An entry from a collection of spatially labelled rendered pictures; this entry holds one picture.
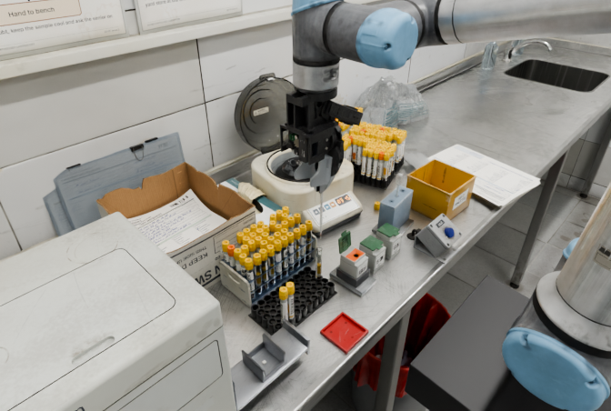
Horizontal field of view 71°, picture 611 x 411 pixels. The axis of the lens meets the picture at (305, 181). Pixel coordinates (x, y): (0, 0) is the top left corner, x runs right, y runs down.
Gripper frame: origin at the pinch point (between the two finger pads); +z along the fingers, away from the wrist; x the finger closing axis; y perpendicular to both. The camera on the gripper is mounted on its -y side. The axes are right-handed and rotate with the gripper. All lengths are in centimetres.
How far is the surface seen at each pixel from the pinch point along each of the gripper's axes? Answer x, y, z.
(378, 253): 7.0, -11.8, 20.4
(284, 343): 8.0, 18.4, 22.0
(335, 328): 10.8, 7.0, 25.8
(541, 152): 14, -99, 26
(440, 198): 7.4, -38.1, 18.4
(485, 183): 9, -64, 24
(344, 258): 3.6, -3.7, 18.9
